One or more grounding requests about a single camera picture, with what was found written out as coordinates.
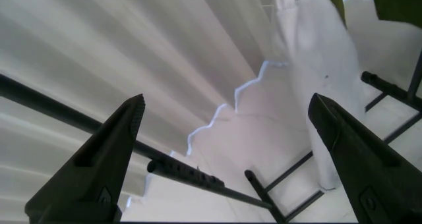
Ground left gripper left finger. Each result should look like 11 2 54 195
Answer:
24 93 146 224

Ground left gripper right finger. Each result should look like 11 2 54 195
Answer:
307 92 422 224

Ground pale grey shorts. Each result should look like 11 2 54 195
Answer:
270 0 367 192

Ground green garment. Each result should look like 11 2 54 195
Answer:
325 0 422 30

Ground black clothes rack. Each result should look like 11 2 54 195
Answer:
0 51 422 223

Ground white curtain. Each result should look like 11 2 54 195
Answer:
0 0 287 223

